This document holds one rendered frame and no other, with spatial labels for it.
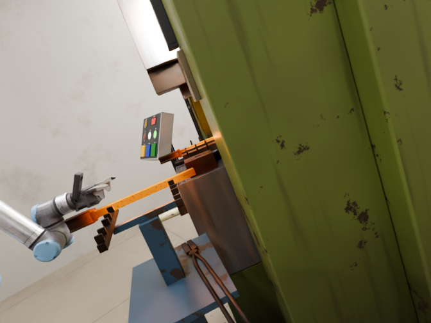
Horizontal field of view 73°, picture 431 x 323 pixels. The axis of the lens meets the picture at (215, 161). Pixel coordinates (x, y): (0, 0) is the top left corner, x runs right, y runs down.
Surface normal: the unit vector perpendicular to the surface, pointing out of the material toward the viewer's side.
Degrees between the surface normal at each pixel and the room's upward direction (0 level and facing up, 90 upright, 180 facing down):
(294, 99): 90
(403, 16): 90
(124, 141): 90
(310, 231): 90
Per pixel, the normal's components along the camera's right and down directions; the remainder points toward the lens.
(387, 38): 0.14, 0.18
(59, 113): 0.50, 0.01
